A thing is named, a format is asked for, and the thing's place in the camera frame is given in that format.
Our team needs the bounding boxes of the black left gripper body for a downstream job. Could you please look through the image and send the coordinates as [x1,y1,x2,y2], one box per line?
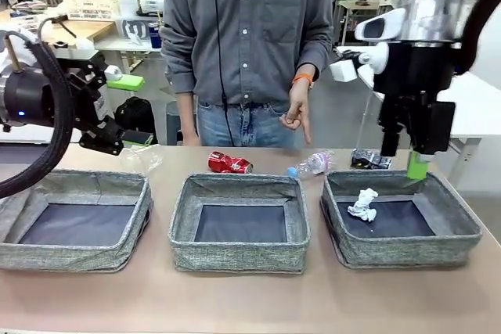
[2,60,107,135]

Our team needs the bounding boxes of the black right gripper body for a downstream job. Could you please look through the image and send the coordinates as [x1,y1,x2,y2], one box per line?
[373,40,458,155]

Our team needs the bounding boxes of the crushed black soda can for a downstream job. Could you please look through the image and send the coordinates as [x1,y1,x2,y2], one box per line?
[350,148,394,169]

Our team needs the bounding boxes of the clear crushed plastic bottle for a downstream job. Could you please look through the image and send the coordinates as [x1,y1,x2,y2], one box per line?
[119,145,164,175]

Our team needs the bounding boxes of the white paper ball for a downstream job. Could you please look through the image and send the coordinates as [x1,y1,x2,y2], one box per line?
[347,188,380,222]

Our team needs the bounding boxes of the plastic bottle with pink label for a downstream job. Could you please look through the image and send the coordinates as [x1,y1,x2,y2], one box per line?
[287,149,338,181]

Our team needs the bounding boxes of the crushed red soda can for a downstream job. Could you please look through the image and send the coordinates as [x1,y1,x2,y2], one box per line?
[207,151,254,174]

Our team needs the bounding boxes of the person's right forearm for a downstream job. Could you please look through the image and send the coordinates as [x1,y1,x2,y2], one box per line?
[175,91,197,138]

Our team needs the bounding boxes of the person's left hand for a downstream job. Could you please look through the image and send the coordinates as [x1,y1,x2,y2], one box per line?
[279,81,313,145]

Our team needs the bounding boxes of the black backpack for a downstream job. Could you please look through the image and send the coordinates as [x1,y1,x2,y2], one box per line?
[113,95,158,145]

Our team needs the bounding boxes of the white background desk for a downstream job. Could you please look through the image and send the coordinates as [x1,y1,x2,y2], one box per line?
[93,36,164,96]

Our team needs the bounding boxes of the blue drink can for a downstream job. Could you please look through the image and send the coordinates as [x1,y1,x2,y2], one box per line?
[147,23,162,49]

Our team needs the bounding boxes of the white box with dark logo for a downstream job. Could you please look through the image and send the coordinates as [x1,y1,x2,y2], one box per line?
[121,17,150,41]

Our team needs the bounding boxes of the wooden top work table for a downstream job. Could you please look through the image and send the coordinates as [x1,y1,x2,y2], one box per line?
[0,9,118,143]

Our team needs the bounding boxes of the grey plastic stool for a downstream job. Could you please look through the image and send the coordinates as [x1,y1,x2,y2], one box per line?
[166,100,186,146]

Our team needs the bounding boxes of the large white table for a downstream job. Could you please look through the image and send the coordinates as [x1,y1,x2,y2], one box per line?
[336,46,501,143]

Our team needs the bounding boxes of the white plastic tub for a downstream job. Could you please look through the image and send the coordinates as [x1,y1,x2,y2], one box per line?
[118,0,139,17]

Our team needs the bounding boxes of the white lidded storage box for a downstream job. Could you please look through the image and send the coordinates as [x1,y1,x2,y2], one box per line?
[139,0,164,14]

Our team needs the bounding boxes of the grey fabric basket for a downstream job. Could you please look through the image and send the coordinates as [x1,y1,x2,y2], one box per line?
[319,171,483,271]
[0,169,153,275]
[168,172,311,275]

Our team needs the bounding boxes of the white slotted plastic crate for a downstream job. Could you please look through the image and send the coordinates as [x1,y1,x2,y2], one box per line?
[60,0,121,21]

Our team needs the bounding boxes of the background white lab table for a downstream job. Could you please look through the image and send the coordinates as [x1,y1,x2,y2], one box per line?
[335,0,392,48]

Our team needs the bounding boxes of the orange wrist watch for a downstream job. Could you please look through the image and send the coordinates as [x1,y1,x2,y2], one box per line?
[291,73,316,89]

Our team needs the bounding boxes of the person's blue jeans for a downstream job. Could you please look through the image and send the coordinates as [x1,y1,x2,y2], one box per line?
[196,99,299,149]

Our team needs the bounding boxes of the person's grey button shirt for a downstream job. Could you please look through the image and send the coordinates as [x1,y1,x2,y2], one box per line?
[160,0,333,106]

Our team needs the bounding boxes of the left arm black cable sleeve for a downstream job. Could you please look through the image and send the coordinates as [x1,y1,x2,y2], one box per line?
[0,16,77,199]

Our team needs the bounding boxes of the arm black cable sleeve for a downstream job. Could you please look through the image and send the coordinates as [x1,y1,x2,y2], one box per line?
[455,0,501,77]
[0,16,77,199]

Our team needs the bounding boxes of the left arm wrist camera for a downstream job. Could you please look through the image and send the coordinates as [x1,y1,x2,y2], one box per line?
[52,38,98,63]

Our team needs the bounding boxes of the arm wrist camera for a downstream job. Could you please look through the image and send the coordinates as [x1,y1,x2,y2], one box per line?
[330,41,389,84]
[52,38,98,63]

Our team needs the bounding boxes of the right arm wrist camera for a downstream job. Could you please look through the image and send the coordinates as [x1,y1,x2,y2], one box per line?
[330,41,389,84]

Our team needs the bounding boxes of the right arm black cable sleeve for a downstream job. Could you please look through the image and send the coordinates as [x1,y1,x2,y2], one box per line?
[455,0,501,77]

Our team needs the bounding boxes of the thin black cord on shirt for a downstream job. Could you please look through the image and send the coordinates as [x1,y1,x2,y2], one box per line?
[213,0,236,147]

